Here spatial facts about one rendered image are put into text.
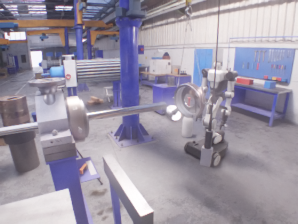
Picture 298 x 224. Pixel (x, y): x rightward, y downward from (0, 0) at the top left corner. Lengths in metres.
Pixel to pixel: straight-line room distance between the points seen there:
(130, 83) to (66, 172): 2.21
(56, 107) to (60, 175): 0.44
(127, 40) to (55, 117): 2.17
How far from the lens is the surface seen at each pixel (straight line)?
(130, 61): 3.17
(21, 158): 3.06
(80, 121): 1.37
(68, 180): 1.37
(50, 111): 1.32
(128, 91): 3.24
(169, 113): 2.18
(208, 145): 1.17
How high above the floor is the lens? 1.58
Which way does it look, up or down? 18 degrees down
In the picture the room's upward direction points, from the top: straight up
